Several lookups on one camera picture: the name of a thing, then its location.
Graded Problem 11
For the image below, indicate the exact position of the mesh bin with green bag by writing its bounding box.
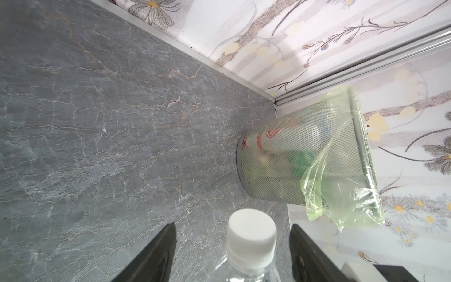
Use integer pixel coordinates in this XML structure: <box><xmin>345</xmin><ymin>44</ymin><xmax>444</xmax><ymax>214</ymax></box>
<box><xmin>236</xmin><ymin>85</ymin><xmax>385</xmax><ymax>230</ymax></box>

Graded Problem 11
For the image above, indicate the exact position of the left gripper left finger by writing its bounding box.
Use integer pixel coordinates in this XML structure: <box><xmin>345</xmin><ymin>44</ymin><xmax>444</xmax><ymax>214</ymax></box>
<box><xmin>113</xmin><ymin>223</ymin><xmax>177</xmax><ymax>282</ymax></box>

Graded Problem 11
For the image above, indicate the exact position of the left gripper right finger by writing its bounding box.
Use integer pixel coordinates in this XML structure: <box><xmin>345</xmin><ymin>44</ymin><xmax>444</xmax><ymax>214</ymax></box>
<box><xmin>289</xmin><ymin>224</ymin><xmax>351</xmax><ymax>282</ymax></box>

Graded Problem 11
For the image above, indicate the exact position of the crushed clear bottle white cap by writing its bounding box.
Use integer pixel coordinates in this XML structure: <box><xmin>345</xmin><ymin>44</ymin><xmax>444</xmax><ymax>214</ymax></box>
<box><xmin>209</xmin><ymin>209</ymin><xmax>281</xmax><ymax>282</ymax></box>

